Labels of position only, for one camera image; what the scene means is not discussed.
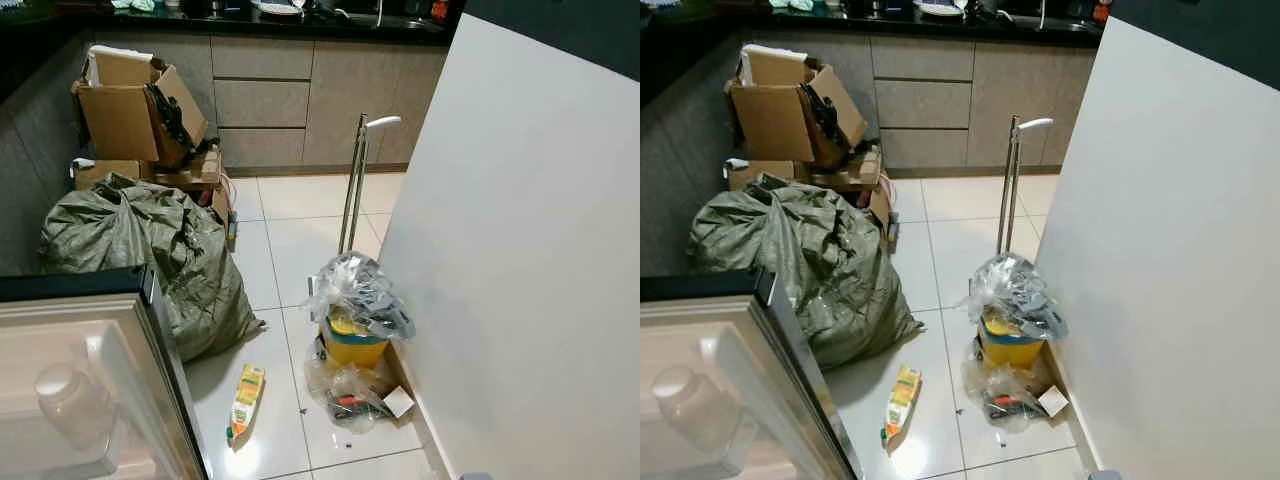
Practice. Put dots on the frosted bottle white cap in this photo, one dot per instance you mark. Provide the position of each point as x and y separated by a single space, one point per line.
693 405
75 405

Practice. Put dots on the small white box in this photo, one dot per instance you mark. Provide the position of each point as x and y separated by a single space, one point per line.
398 402
1053 402

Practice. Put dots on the yellow waste bin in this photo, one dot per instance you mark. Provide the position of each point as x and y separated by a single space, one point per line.
1010 353
355 352

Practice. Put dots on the yellow green carton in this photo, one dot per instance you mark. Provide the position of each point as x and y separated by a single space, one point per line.
902 395
246 395

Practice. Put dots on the clear bag of rubbish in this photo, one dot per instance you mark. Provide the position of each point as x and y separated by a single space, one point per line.
345 395
1000 395

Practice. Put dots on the open cardboard box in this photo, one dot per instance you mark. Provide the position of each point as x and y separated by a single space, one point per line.
770 120
115 120

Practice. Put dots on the white plate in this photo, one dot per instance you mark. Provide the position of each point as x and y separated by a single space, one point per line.
940 8
280 8

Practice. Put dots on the black kitchen countertop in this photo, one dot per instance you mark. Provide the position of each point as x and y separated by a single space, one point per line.
900 28
200 25

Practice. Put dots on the flat cardboard box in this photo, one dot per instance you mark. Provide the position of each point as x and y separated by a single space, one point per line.
855 172
195 175

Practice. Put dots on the crumpled clear bin bag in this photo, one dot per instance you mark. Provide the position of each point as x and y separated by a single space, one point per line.
360 290
1015 290

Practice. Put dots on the olive green sack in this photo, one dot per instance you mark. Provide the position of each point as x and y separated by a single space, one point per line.
150 240
800 240

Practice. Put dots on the grey brown kitchen cabinets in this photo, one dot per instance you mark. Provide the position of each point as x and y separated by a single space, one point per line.
925 100
270 100

